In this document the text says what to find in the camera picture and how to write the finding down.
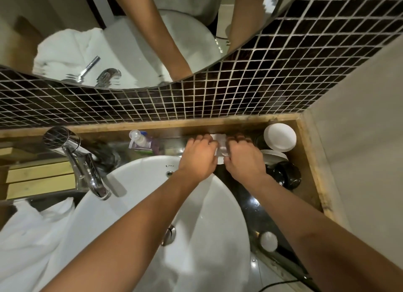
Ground person's left hand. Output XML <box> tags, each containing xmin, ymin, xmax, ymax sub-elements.
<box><xmin>178</xmin><ymin>134</ymin><xmax>219</xmax><ymax>184</ymax></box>

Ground person's right hand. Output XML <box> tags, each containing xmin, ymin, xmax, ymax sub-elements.
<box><xmin>224</xmin><ymin>134</ymin><xmax>268</xmax><ymax>186</ymax></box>

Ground white clear glass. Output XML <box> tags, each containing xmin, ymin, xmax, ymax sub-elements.
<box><xmin>209</xmin><ymin>133</ymin><xmax>231</xmax><ymax>165</ymax></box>

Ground person's right forearm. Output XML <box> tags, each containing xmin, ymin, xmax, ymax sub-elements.
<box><xmin>249</xmin><ymin>173</ymin><xmax>403</xmax><ymax>292</ymax></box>

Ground person's left forearm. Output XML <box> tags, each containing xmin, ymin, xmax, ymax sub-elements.
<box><xmin>41</xmin><ymin>170</ymin><xmax>221</xmax><ymax>292</ymax></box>

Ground white saucer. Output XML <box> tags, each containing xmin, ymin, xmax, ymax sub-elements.
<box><xmin>260</xmin><ymin>149</ymin><xmax>289</xmax><ymax>167</ymax></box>

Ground white round lid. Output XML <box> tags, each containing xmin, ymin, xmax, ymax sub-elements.
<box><xmin>263</xmin><ymin>123</ymin><xmax>297</xmax><ymax>153</ymax></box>

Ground black cup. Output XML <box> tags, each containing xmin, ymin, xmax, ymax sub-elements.
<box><xmin>266</xmin><ymin>162</ymin><xmax>302</xmax><ymax>190</ymax></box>

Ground clear pump soap bottle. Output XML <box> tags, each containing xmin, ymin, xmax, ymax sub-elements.
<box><xmin>128</xmin><ymin>130</ymin><xmax>164</xmax><ymax>154</ymax></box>

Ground white ceramic sink basin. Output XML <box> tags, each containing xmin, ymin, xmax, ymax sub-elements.
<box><xmin>33</xmin><ymin>155</ymin><xmax>251</xmax><ymax>292</ymax></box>

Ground chrome sink drain plug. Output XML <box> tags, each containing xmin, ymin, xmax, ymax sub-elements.
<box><xmin>161</xmin><ymin>225</ymin><xmax>176</xmax><ymax>246</ymax></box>

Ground small white round cap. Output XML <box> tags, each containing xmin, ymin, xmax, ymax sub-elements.
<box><xmin>260</xmin><ymin>231</ymin><xmax>278</xmax><ymax>252</ymax></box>

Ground chrome sink faucet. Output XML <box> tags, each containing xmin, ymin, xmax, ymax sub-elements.
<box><xmin>42</xmin><ymin>126</ymin><xmax>122</xmax><ymax>201</ymax></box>

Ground black rod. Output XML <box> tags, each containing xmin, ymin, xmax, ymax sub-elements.
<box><xmin>268</xmin><ymin>249</ymin><xmax>319</xmax><ymax>292</ymax></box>

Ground wooden shelf planks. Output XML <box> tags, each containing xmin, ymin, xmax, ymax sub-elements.
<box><xmin>0</xmin><ymin>147</ymin><xmax>77</xmax><ymax>201</ymax></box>

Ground white towel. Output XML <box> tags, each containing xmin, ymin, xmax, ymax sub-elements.
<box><xmin>0</xmin><ymin>197</ymin><xmax>76</xmax><ymax>292</ymax></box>

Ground black cable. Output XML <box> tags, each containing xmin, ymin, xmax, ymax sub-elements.
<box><xmin>258</xmin><ymin>279</ymin><xmax>315</xmax><ymax>292</ymax></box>

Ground round wall mirror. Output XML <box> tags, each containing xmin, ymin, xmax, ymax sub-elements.
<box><xmin>0</xmin><ymin>0</ymin><xmax>310</xmax><ymax>90</ymax></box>

